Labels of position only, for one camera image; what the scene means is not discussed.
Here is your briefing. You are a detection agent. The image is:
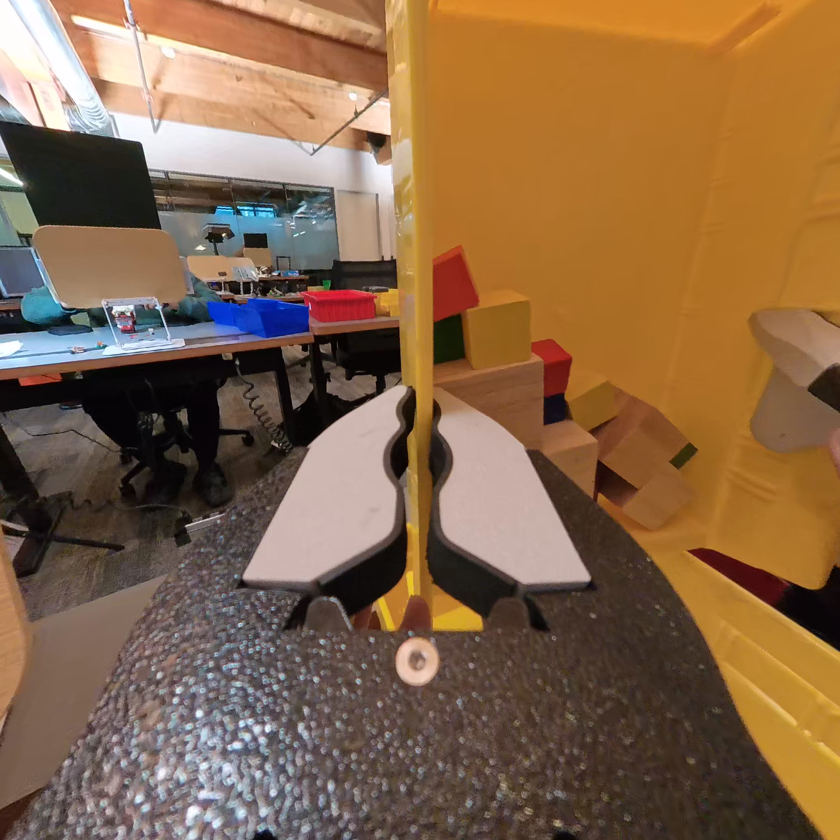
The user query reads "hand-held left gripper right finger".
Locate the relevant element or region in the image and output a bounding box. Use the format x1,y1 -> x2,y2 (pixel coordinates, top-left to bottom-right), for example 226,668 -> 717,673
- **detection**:
428,386 -> 593,618

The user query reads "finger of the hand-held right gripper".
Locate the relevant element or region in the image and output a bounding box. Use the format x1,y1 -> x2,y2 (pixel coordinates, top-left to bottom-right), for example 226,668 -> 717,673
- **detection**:
748,308 -> 840,454

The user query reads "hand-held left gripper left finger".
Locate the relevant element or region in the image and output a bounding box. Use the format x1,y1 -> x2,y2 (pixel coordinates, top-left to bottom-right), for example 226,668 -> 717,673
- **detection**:
241,385 -> 416,616

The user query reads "pile of coloured wooden cubes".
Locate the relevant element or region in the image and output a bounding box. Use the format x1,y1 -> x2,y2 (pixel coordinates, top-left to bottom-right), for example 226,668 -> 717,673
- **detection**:
432,246 -> 698,531

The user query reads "yellow plastic box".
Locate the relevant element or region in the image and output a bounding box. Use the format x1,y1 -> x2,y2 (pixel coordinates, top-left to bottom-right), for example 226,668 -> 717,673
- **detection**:
386,0 -> 840,632
646,548 -> 840,840

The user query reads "black plug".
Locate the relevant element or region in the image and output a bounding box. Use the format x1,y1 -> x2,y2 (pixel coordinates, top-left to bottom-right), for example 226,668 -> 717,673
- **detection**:
172,514 -> 228,547

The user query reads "black office chair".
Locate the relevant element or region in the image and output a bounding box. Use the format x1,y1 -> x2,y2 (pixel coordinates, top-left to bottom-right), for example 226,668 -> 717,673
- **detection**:
117,392 -> 257,501
330,259 -> 400,396

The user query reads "red plastic bin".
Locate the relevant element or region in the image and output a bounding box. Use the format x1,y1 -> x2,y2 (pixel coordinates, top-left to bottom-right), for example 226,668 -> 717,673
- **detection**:
301,289 -> 377,323

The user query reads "clear acrylic stand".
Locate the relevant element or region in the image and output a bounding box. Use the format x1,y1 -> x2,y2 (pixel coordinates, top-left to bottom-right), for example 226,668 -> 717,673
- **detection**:
100,297 -> 186,357

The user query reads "wooden board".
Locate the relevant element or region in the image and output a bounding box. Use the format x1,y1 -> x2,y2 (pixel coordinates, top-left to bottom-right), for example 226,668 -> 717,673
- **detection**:
187,255 -> 261,284
33,225 -> 189,309

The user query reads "black monitor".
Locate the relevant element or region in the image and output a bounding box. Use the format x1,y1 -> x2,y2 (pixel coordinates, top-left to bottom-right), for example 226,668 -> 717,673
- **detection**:
0,121 -> 162,232

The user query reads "black coiled cable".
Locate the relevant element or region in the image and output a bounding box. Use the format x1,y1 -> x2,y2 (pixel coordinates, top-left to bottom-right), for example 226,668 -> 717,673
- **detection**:
235,364 -> 294,455

